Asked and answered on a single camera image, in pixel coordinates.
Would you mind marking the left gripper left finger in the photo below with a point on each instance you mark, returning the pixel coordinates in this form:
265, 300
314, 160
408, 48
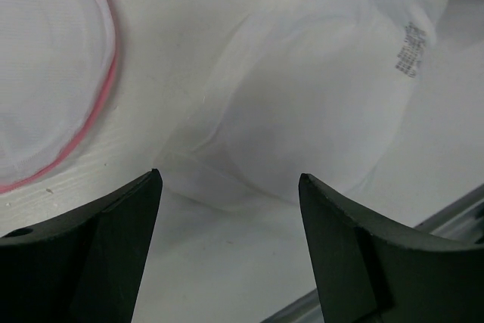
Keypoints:
85, 265

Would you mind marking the white bra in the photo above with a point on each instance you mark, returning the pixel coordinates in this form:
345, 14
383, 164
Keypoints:
303, 86

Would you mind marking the aluminium frame rail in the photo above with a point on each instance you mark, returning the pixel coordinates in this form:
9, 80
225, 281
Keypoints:
416, 262

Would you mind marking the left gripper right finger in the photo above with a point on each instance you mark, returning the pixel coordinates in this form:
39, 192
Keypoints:
397, 262

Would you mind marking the pink-rimmed mesh laundry bag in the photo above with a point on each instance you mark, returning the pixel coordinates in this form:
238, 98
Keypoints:
58, 65

